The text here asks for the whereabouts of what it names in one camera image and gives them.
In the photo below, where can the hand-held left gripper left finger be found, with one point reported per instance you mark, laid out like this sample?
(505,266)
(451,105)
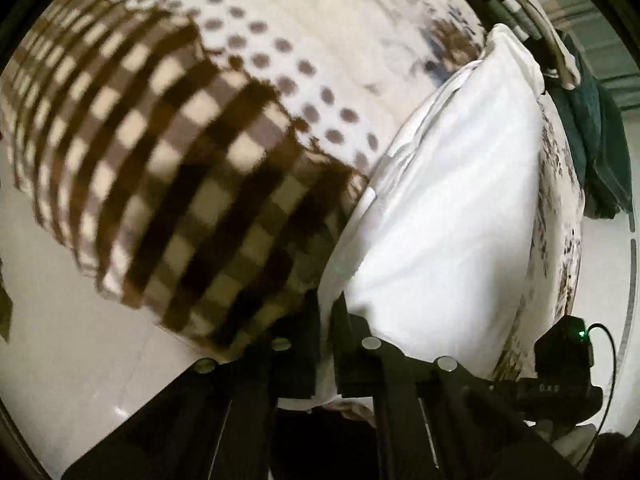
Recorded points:
(300,350)

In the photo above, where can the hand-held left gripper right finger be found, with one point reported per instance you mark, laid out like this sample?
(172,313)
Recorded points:
(352,355)

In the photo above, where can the white pillow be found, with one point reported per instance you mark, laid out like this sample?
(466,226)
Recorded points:
(450,220)

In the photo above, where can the dark teal cloth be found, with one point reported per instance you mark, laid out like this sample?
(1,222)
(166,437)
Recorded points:
(602,145)

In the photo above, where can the brown checked dotted blanket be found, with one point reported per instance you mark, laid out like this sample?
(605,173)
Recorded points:
(200,135)

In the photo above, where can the grey striped cloth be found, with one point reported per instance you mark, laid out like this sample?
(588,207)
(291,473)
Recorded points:
(505,7)

